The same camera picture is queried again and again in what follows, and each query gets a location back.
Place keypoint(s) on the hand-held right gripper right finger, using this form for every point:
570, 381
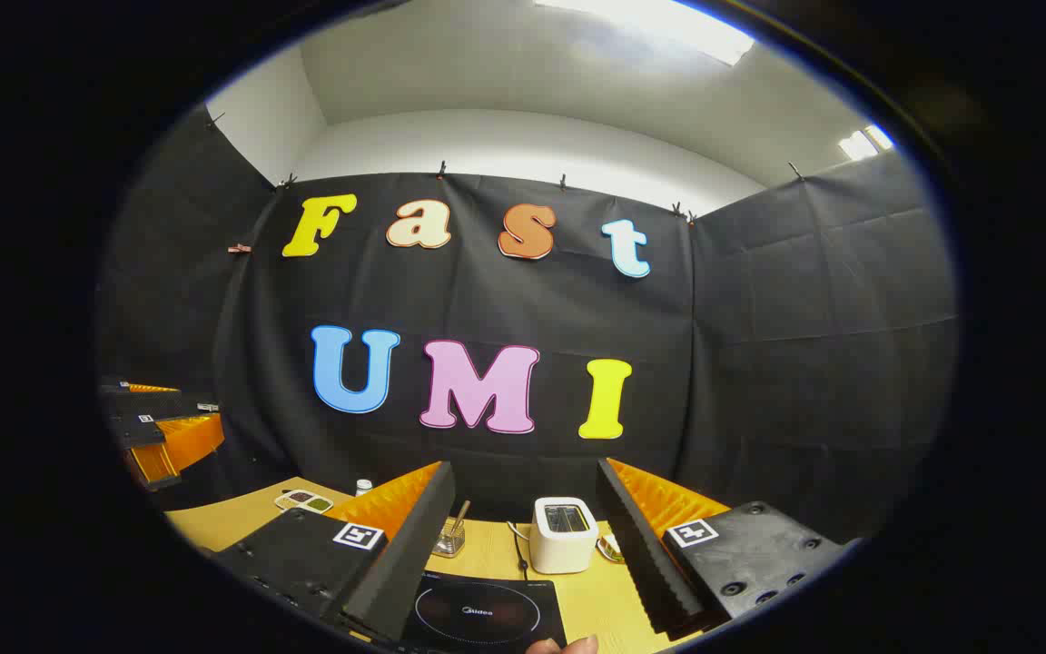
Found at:
646, 563

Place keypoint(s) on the ceiling light panel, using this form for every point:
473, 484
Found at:
863, 143
668, 23

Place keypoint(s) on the black induction cooktop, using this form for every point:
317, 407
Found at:
487, 613

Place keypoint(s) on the white toaster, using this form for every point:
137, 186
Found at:
563, 540

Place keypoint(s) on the small green and white item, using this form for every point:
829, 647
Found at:
611, 549

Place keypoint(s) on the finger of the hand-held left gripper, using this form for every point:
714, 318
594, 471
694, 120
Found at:
169, 404
137, 431

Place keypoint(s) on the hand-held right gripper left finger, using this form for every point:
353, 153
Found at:
414, 554

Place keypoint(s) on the white divided bean dish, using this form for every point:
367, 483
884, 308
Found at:
303, 500

